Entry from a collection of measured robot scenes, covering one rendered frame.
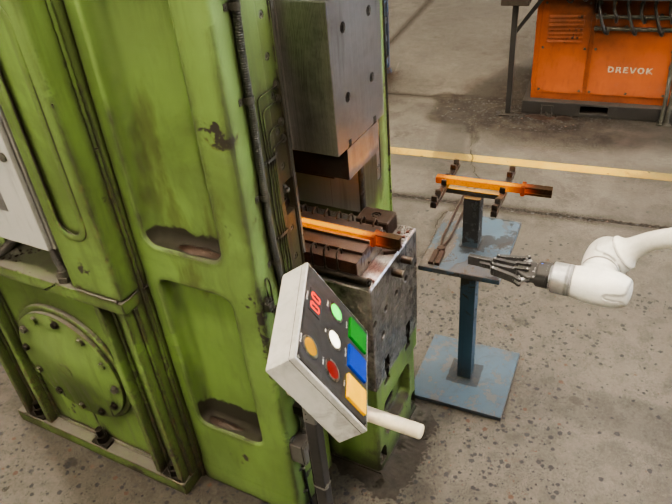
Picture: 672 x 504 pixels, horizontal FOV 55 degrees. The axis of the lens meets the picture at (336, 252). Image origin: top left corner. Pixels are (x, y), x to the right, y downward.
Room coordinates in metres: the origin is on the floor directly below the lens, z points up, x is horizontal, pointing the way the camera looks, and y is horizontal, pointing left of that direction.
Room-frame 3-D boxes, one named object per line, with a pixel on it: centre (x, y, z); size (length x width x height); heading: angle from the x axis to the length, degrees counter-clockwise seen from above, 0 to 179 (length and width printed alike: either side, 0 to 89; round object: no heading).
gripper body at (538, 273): (1.44, -0.56, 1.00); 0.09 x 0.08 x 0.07; 59
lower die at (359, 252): (1.78, 0.07, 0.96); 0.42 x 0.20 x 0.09; 59
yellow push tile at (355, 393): (1.04, -0.01, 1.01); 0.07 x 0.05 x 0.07; 174
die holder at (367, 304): (1.84, 0.05, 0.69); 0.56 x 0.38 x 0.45; 59
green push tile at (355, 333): (1.24, -0.03, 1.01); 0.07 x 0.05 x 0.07; 174
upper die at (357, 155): (1.78, 0.07, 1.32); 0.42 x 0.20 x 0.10; 59
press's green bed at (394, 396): (1.84, 0.05, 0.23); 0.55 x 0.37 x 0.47; 59
